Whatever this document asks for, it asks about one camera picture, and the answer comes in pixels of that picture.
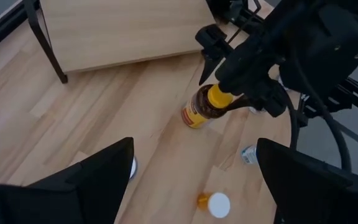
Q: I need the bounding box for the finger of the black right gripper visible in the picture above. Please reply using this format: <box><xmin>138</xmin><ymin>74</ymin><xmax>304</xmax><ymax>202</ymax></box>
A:
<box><xmin>194</xmin><ymin>24</ymin><xmax>234</xmax><ymax>86</ymax></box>
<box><xmin>226</xmin><ymin>95</ymin><xmax>252</xmax><ymax>113</ymax></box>

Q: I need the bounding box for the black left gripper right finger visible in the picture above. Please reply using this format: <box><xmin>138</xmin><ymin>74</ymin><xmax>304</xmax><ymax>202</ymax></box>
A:
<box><xmin>255</xmin><ymin>138</ymin><xmax>358</xmax><ymax>224</ymax></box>

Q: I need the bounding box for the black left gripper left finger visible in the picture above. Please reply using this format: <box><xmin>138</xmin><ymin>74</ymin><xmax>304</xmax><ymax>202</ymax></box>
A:
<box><xmin>0</xmin><ymin>137</ymin><xmax>135</xmax><ymax>224</ymax></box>

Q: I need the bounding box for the brown bottle yellow cap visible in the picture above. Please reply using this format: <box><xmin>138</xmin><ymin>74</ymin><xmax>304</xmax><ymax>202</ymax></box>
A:
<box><xmin>181</xmin><ymin>83</ymin><xmax>234</xmax><ymax>129</ymax></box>

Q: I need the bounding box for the pink bottle white cap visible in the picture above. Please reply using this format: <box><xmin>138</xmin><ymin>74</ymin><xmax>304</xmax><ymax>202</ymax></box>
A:
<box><xmin>128</xmin><ymin>156</ymin><xmax>139</xmax><ymax>181</ymax></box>

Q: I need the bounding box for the green label bottle white cap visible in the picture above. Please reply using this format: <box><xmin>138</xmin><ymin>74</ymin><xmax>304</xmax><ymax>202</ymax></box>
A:
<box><xmin>240</xmin><ymin>144</ymin><xmax>259</xmax><ymax>166</ymax></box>

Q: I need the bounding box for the small orange bottle white cap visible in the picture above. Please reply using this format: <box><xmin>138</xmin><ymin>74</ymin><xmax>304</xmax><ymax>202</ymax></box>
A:
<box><xmin>196</xmin><ymin>192</ymin><xmax>231</xmax><ymax>219</ymax></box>

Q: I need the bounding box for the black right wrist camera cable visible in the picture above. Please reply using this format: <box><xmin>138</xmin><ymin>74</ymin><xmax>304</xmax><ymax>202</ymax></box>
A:
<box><xmin>286</xmin><ymin>55</ymin><xmax>353</xmax><ymax>172</ymax></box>

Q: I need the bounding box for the wooden shelf with black frame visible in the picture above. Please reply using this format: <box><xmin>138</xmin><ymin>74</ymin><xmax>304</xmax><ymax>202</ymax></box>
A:
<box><xmin>22</xmin><ymin>0</ymin><xmax>262</xmax><ymax>84</ymax></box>

